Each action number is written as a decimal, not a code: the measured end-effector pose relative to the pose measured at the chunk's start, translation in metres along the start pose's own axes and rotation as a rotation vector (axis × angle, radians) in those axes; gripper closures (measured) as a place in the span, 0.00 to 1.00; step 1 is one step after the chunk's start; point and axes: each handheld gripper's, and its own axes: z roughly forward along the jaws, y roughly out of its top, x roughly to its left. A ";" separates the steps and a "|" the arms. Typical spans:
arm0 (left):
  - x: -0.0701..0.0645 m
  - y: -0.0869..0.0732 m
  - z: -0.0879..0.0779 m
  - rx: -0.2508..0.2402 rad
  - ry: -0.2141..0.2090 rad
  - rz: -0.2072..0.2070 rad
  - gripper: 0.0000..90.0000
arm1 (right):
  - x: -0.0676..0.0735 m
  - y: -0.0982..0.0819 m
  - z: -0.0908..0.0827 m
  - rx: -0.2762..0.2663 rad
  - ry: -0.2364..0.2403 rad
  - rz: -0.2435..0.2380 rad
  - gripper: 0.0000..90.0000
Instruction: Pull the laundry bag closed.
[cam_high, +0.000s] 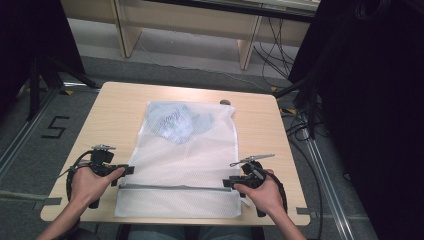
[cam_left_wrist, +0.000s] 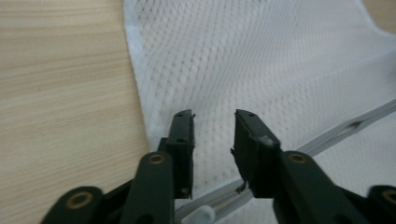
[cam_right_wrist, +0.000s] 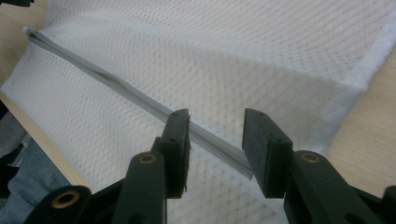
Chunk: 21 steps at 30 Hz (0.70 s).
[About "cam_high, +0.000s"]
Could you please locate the bundle of black floor cables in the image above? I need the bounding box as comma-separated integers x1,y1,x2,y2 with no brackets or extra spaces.
252,16,298,80

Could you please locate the long black floor cable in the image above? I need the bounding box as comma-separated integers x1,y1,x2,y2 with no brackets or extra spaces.
281,111,325,240

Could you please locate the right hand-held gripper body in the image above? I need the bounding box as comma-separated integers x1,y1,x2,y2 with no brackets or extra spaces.
229,153,276,218

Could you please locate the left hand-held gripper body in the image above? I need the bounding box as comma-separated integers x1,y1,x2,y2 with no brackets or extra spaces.
87,144,130,210

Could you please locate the metal floor rail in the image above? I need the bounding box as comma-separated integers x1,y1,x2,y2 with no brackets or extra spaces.
299,126,356,240
0,85,58,179

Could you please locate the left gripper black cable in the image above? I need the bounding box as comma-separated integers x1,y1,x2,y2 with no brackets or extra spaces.
65,149,95,203

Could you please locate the person's right hand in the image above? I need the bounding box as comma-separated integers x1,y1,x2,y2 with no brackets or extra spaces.
233,168,285,218

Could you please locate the person's left hand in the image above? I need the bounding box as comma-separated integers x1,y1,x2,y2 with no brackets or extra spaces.
69,164,127,210

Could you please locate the black curtain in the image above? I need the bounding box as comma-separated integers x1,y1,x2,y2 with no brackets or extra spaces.
287,0,424,240
0,0,87,113

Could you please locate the black metal stand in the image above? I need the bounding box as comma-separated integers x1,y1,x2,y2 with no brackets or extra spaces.
27,54,100,122
273,75,322,140

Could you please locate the blue-grey printed garment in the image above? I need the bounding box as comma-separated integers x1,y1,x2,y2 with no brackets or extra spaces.
147,101,217,145

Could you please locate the white mesh laundry bag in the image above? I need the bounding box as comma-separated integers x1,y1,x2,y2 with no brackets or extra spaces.
113,100,243,220

